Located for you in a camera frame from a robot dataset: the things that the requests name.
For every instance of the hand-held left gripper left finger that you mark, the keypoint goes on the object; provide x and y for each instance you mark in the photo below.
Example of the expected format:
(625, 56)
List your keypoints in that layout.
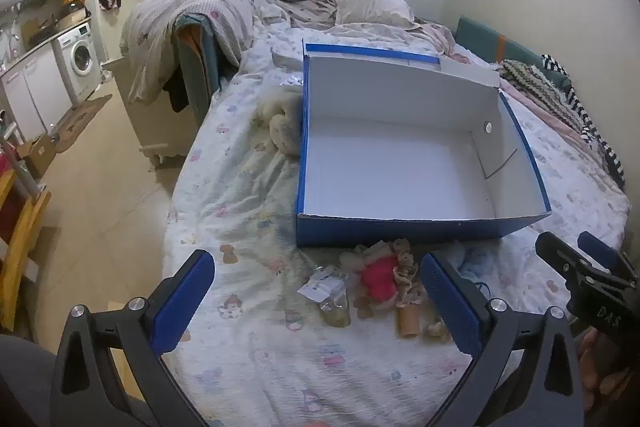
(182, 302)

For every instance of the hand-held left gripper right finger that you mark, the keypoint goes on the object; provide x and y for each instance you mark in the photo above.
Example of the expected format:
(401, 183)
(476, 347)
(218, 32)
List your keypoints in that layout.
(450, 307)

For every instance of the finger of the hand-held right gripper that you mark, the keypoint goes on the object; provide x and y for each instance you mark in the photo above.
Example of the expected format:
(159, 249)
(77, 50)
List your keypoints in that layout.
(552, 249)
(600, 252)

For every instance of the beige scrunchie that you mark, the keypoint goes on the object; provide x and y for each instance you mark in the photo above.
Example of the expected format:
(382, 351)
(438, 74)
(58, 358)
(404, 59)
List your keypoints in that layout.
(407, 277)

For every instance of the red plush doll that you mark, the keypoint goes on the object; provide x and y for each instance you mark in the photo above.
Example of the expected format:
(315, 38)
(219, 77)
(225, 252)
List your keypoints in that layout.
(377, 279)

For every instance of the blue and white cardboard box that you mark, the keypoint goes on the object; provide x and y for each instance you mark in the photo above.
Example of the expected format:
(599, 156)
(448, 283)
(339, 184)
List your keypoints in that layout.
(390, 157)

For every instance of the cream fluffy plush toy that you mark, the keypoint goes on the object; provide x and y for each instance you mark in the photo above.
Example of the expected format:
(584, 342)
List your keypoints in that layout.
(280, 127)

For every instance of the person's right hand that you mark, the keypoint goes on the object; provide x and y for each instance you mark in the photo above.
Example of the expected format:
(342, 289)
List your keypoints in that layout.
(595, 362)

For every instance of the small beige plush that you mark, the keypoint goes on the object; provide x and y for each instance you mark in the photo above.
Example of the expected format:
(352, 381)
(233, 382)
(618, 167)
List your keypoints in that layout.
(437, 330)

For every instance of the black and white striped garment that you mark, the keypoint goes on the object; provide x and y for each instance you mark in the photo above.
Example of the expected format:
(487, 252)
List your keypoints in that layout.
(595, 127)

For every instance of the clear packet with white label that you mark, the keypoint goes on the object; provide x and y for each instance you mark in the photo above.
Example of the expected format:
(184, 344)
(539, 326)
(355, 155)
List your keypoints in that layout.
(325, 289)

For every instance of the zigzag knit blanket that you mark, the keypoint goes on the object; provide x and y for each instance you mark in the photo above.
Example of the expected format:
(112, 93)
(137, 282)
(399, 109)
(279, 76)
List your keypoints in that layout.
(535, 89)

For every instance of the yellow wooden rack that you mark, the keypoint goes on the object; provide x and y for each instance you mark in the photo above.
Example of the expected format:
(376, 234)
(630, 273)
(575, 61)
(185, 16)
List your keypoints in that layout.
(20, 247)

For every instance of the white bedside cabinet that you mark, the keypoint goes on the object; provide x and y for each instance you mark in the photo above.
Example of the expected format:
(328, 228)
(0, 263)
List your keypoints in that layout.
(150, 122)

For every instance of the small cardboard box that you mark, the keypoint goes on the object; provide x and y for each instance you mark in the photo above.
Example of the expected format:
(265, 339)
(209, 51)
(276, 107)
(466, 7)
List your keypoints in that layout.
(37, 157)

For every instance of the brown door mat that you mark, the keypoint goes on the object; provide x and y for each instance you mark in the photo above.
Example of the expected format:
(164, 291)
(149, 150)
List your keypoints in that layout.
(82, 122)

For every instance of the black hanging garment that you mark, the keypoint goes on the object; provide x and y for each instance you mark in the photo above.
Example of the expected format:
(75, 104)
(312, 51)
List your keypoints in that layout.
(176, 94)

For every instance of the teal padded bed panel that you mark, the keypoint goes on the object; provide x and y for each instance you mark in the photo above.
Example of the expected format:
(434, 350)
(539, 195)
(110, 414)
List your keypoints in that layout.
(200, 62)
(480, 39)

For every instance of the white kitchen cabinet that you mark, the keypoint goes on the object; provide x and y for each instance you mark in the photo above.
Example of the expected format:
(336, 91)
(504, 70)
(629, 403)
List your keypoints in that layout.
(35, 92)

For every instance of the white washing machine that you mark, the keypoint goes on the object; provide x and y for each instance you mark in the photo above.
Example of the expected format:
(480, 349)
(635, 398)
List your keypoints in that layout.
(80, 59)

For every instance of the grey printed quilt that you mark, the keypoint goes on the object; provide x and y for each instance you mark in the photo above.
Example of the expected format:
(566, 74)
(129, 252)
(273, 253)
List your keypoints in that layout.
(220, 12)

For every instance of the cream pillow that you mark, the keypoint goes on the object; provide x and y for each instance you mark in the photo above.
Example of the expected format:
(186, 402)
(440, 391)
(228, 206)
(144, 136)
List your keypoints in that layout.
(372, 4)

